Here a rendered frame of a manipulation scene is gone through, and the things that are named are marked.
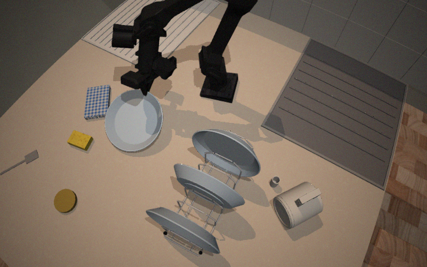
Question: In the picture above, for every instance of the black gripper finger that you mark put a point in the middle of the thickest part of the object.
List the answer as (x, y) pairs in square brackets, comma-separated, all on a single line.
[(144, 88), (152, 77)]

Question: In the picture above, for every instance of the olive-brown round disc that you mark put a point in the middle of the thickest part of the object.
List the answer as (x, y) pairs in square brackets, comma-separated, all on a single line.
[(65, 200)]

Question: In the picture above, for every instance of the white ribbed draining mat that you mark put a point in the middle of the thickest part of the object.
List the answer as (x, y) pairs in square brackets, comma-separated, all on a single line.
[(178, 28)]

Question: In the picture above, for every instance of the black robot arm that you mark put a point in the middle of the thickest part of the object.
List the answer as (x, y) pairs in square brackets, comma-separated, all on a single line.
[(155, 17)]

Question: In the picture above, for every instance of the grey tiled wall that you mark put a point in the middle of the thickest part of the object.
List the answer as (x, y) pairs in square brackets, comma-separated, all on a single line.
[(390, 35)]

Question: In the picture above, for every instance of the yellow sponge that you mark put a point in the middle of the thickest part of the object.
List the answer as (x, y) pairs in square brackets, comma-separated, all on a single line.
[(80, 140)]

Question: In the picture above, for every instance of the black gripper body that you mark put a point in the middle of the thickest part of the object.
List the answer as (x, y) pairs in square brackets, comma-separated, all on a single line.
[(137, 79)]

